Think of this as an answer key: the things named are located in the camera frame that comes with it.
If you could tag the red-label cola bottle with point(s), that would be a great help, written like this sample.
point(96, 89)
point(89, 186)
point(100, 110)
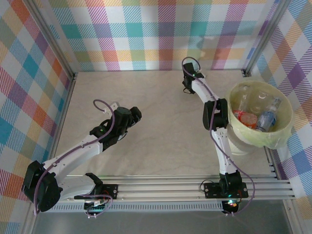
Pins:
point(237, 114)

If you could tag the brown-cap orange-label bottle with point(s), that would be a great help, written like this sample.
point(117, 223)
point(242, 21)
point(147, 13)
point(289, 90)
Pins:
point(251, 120)

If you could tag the small blue-label water bottle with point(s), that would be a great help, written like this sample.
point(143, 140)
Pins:
point(267, 120)

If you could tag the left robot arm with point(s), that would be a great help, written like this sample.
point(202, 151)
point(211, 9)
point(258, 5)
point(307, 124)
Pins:
point(73, 156)

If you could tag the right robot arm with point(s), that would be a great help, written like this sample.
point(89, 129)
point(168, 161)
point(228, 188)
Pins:
point(224, 151)

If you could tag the white plastic bin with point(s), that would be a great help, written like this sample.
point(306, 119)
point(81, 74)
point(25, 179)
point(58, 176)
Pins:
point(237, 148)

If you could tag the small black controller board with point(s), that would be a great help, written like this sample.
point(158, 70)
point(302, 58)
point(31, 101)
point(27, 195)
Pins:
point(231, 204)
point(95, 208)

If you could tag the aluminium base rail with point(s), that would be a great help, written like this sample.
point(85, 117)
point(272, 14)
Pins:
point(158, 190)

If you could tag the aluminium frame post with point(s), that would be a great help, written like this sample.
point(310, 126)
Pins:
point(52, 41)
point(265, 36)

